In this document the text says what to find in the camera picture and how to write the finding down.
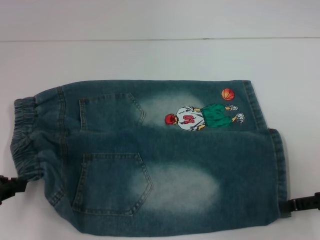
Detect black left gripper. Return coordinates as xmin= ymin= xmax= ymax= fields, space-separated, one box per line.
xmin=0 ymin=175 xmax=27 ymax=205

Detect blue denim shorts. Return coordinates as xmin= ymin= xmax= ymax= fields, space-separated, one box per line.
xmin=9 ymin=79 xmax=292 ymax=226

